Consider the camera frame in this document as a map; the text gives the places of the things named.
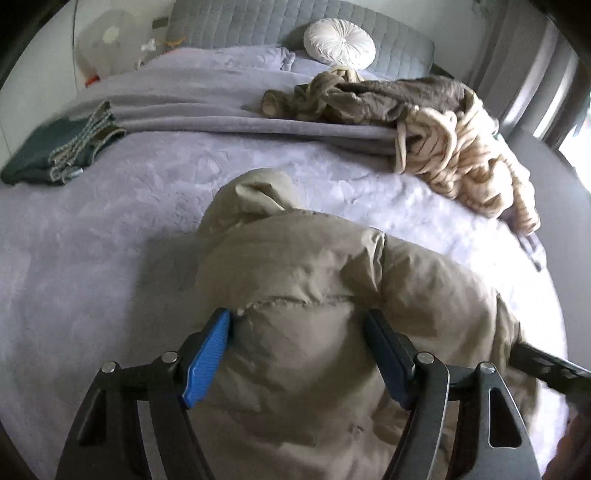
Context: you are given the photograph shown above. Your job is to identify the beige quilted puffer jacket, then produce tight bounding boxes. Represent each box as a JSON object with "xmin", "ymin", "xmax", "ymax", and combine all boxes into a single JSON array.
[{"xmin": 189, "ymin": 169, "xmax": 539, "ymax": 479}]

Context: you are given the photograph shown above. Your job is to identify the person's hand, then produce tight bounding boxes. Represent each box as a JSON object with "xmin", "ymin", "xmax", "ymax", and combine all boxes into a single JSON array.
[{"xmin": 542, "ymin": 410, "xmax": 591, "ymax": 480}]

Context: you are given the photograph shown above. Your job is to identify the lavender embossed bedspread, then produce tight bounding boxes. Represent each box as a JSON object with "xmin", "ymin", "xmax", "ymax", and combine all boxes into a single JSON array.
[{"xmin": 1, "ymin": 47, "xmax": 567, "ymax": 479}]

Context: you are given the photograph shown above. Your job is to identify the grey upholstered side panel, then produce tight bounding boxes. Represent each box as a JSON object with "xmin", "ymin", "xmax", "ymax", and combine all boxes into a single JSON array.
[{"xmin": 508, "ymin": 128, "xmax": 590, "ymax": 368}]

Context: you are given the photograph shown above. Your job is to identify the cream striped garment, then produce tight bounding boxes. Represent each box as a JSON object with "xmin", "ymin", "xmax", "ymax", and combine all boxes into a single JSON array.
[{"xmin": 329, "ymin": 67, "xmax": 540, "ymax": 235}]

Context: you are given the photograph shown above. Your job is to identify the dark green fringed scarf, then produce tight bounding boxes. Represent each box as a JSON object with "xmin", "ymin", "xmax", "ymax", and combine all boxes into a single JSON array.
[{"xmin": 1, "ymin": 101, "xmax": 126, "ymax": 185}]

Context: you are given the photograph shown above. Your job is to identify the brown fuzzy garment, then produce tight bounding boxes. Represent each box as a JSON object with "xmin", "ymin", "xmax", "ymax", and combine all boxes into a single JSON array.
[{"xmin": 262, "ymin": 72, "xmax": 469, "ymax": 126}]

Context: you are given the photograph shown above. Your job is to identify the grey quilted headboard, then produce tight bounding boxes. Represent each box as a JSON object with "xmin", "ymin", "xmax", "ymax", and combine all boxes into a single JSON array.
[{"xmin": 166, "ymin": 0, "xmax": 435, "ymax": 79}]

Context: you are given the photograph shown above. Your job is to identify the white round fan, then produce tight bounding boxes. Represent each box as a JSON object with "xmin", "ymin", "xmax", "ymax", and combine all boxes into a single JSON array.
[{"xmin": 75, "ymin": 9, "xmax": 144, "ymax": 80}]

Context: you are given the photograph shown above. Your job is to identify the round white pleated cushion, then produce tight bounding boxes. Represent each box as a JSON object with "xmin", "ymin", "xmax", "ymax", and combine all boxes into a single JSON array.
[{"xmin": 304, "ymin": 18, "xmax": 377, "ymax": 70}]

